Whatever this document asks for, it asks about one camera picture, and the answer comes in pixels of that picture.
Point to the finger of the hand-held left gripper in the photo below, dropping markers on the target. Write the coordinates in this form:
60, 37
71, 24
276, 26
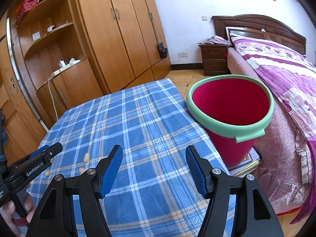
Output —
39, 151
55, 149

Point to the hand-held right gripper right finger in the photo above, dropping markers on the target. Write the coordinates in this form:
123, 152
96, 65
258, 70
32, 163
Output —
196, 172

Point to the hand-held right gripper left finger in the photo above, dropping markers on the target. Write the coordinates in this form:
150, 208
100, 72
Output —
112, 175

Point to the red bucket with green rim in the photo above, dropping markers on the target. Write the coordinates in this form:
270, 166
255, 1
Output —
229, 103

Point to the person's left hand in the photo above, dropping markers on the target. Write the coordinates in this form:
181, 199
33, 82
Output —
7, 214

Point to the stack of books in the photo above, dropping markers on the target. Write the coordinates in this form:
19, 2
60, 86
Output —
246, 166

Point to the wooden door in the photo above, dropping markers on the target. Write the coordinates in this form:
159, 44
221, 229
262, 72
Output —
14, 103

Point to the blue plaid tablecloth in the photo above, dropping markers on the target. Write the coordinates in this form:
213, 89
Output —
138, 123

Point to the wooden corner shelf unit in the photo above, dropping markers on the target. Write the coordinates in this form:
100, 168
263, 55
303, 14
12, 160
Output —
74, 84

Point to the white power strip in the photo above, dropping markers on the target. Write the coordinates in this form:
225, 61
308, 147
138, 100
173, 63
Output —
60, 70

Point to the pink bed sheet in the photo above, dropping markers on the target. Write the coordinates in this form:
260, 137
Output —
279, 153

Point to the white tissue pack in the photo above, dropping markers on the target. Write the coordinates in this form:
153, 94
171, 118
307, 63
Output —
74, 61

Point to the dark wooden nightstand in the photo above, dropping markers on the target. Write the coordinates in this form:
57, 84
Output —
213, 60

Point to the small white black item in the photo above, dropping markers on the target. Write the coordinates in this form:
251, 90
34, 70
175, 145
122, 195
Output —
51, 28

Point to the black hanging bag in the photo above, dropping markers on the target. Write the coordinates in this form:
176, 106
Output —
163, 50

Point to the pile of floral cloth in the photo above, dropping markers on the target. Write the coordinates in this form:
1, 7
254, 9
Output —
214, 40

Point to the bed with purple floral quilt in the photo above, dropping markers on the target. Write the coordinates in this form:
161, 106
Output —
284, 71

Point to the red basket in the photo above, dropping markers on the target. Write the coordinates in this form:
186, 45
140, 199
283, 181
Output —
27, 7

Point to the dark framed panel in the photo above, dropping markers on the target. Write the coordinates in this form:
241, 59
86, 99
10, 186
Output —
246, 31

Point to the dark wooden headboard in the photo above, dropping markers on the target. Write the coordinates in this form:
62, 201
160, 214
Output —
259, 21

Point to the white wall switch plate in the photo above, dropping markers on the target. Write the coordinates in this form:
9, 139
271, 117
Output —
36, 36

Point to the white wall socket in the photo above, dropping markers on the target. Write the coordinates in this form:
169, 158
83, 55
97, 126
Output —
183, 54

